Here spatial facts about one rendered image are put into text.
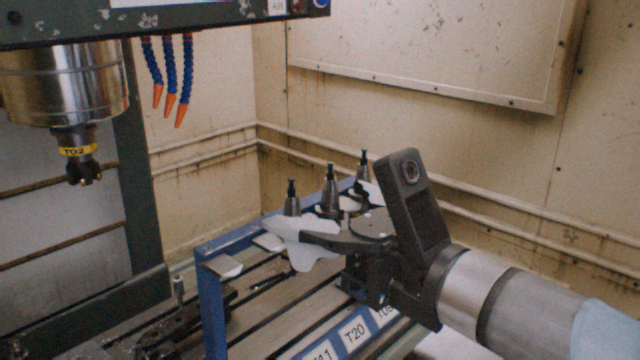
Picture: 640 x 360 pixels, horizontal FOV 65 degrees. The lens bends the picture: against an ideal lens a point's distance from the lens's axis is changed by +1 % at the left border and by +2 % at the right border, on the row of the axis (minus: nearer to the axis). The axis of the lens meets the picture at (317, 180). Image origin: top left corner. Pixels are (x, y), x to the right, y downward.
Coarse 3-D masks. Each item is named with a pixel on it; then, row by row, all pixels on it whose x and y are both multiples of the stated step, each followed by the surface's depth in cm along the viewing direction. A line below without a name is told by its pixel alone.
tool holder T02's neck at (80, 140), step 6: (60, 138) 70; (66, 138) 69; (72, 138) 70; (78, 138) 70; (84, 138) 70; (90, 138) 71; (60, 144) 70; (66, 144) 70; (72, 144) 70; (78, 144) 70; (84, 144) 71; (96, 150) 73; (66, 156) 71; (72, 156) 71; (78, 156) 71
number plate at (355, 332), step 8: (352, 320) 112; (360, 320) 114; (344, 328) 110; (352, 328) 112; (360, 328) 113; (344, 336) 110; (352, 336) 111; (360, 336) 112; (368, 336) 113; (344, 344) 109; (352, 344) 110
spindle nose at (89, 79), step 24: (48, 48) 60; (72, 48) 61; (96, 48) 63; (120, 48) 68; (0, 72) 62; (24, 72) 60; (48, 72) 61; (72, 72) 62; (96, 72) 64; (120, 72) 68; (0, 96) 64; (24, 96) 62; (48, 96) 62; (72, 96) 63; (96, 96) 65; (120, 96) 68; (24, 120) 63; (48, 120) 63; (72, 120) 64; (96, 120) 66
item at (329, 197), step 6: (324, 180) 101; (330, 180) 101; (324, 186) 102; (330, 186) 101; (336, 186) 102; (324, 192) 102; (330, 192) 101; (336, 192) 102; (324, 198) 102; (330, 198) 102; (336, 198) 102; (324, 204) 102; (330, 204) 102; (336, 204) 103; (324, 210) 103; (330, 210) 102; (336, 210) 103
